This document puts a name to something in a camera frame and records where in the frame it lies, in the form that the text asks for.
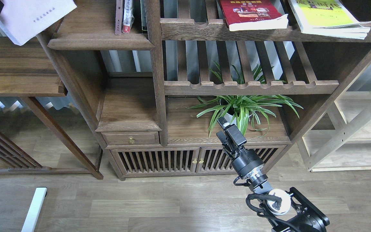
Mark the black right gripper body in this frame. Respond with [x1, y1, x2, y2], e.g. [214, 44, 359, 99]
[216, 124, 264, 179]

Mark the yellow green book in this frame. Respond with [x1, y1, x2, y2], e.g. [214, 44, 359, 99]
[288, 0, 371, 39]

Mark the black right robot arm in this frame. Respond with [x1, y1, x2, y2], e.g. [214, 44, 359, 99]
[217, 117, 330, 232]

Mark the white plant pot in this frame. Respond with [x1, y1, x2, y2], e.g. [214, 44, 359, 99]
[219, 99, 237, 125]

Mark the right slatted cabinet door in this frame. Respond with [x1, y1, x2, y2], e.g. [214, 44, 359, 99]
[196, 145, 286, 174]

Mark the slatted cabinet door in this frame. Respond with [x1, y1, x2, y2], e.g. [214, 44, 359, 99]
[196, 145, 286, 174]
[111, 147, 200, 178]

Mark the dark wooden bookshelf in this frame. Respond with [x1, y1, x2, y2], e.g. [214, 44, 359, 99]
[37, 0, 371, 180]

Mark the left slatted cabinet door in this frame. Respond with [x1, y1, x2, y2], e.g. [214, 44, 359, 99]
[111, 147, 200, 178]

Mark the brown upright book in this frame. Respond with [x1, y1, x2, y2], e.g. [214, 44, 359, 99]
[115, 0, 124, 35]

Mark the white red upright book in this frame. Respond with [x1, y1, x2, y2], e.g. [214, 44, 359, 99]
[122, 0, 134, 34]

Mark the dark upright book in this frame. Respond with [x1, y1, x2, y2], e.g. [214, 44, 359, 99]
[140, 0, 147, 34]

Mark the white metal table leg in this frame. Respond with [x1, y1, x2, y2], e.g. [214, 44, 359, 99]
[21, 187, 47, 232]

